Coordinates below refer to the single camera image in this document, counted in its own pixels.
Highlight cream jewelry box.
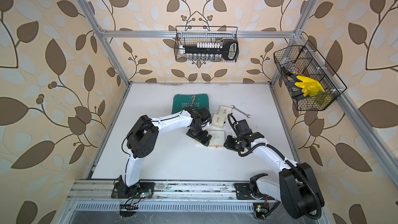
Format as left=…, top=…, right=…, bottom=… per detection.
left=211, top=114, right=226, bottom=129
left=218, top=105, right=232, bottom=117
left=207, top=130, right=226, bottom=148

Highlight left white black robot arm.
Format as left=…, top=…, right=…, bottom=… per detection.
left=114, top=106, right=211, bottom=198

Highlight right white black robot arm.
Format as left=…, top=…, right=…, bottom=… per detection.
left=224, top=114, right=324, bottom=220

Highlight silver open-end wrench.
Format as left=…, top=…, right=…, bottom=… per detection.
left=231, top=105, right=251, bottom=118

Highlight silver wrench on case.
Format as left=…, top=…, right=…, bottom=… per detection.
left=190, top=95, right=197, bottom=107

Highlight green plastic tool case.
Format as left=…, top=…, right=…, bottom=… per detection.
left=172, top=94, right=209, bottom=114

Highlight black pliers in basket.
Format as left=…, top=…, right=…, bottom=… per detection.
left=282, top=66, right=305, bottom=101

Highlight black socket holder tool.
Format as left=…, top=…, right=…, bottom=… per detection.
left=179, top=40, right=239, bottom=61

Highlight yellow rubber glove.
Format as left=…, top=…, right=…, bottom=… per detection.
left=295, top=76, right=325, bottom=97

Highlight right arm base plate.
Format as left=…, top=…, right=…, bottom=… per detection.
left=234, top=183, right=275, bottom=201

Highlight back black wire basket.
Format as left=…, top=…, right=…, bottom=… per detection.
left=174, top=25, right=239, bottom=62

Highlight black wire basket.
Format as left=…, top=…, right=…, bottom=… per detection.
left=174, top=25, right=239, bottom=62
left=273, top=41, right=347, bottom=111

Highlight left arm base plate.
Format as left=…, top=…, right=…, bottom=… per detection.
left=111, top=181, right=155, bottom=199

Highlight right black wire basket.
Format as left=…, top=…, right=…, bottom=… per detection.
left=273, top=41, right=347, bottom=111

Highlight aluminium front rail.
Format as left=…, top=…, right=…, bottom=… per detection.
left=66, top=179, right=324, bottom=203

